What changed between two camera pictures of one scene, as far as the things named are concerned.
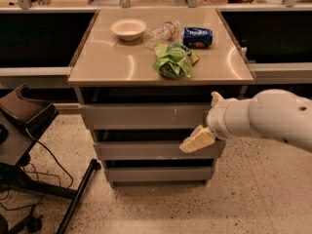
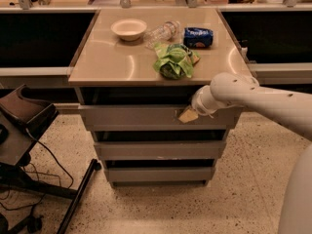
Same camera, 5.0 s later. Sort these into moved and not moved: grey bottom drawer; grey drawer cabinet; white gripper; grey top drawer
Moved: white gripper
Not moved: grey top drawer; grey bottom drawer; grey drawer cabinet
